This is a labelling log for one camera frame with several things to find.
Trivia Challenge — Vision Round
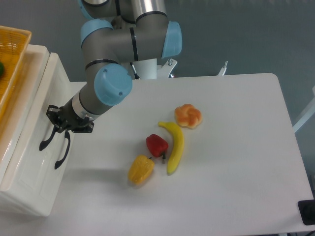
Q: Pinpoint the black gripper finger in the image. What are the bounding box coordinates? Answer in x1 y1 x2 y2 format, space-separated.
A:
46 105 61 127
53 124 71 133

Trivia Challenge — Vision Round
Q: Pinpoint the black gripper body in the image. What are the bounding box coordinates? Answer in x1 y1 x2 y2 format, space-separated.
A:
58 98 94 133

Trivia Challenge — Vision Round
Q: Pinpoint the white top drawer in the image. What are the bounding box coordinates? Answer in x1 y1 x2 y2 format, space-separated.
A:
19 53 72 141

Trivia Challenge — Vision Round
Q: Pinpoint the white drawer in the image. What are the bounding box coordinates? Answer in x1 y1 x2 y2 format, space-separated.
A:
0 131 73 216
19 53 72 141

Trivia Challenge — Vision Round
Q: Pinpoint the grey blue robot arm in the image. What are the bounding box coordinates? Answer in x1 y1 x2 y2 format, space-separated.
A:
46 0 182 133

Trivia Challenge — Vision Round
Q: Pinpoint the white lower drawer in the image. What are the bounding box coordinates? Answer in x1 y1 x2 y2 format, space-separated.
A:
0 131 73 216

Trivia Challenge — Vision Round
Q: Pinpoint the white drawer cabinet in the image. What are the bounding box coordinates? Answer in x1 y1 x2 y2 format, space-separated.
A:
0 44 74 217

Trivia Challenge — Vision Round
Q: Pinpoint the green bell pepper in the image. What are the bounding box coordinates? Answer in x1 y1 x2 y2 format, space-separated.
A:
0 62 5 77

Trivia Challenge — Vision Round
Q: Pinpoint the orange woven basket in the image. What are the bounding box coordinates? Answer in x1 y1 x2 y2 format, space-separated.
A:
0 26 32 117

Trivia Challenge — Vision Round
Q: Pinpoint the yellow bell pepper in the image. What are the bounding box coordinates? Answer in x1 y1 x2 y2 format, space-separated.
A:
127 155 155 185

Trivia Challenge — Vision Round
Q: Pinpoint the red bell pepper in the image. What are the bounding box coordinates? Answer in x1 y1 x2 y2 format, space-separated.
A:
146 134 169 160

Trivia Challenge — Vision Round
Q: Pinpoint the yellow banana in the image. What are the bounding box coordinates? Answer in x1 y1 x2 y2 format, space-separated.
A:
158 121 185 175

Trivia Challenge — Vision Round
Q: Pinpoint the knotted bread roll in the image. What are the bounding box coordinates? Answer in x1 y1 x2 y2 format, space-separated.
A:
174 104 203 129

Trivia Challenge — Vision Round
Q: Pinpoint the black device at edge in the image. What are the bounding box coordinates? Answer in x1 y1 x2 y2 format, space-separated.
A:
298 199 315 225

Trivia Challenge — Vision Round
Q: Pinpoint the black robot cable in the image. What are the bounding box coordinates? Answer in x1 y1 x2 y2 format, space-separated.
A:
129 62 141 80

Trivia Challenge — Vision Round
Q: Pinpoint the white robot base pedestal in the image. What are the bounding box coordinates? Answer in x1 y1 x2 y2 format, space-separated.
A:
122 59 178 80

